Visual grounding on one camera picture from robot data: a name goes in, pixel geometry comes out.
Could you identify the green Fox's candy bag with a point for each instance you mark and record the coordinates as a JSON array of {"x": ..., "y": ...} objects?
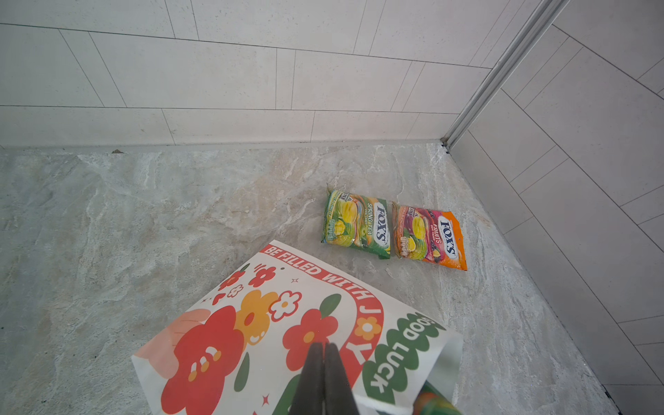
[{"x": 357, "y": 221}]

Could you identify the green snack packets in bag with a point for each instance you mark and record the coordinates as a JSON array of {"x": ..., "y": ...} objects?
[{"x": 431, "y": 402}]

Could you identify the orange Fox's candy bag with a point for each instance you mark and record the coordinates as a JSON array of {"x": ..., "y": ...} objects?
[{"x": 428, "y": 235}]

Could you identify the white floral paper bag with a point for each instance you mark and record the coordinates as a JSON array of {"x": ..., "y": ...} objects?
[{"x": 242, "y": 347}]

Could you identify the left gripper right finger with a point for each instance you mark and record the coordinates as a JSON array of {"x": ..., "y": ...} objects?
[{"x": 338, "y": 397}]

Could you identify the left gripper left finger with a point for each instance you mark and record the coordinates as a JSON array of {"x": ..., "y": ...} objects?
[{"x": 309, "y": 396}]

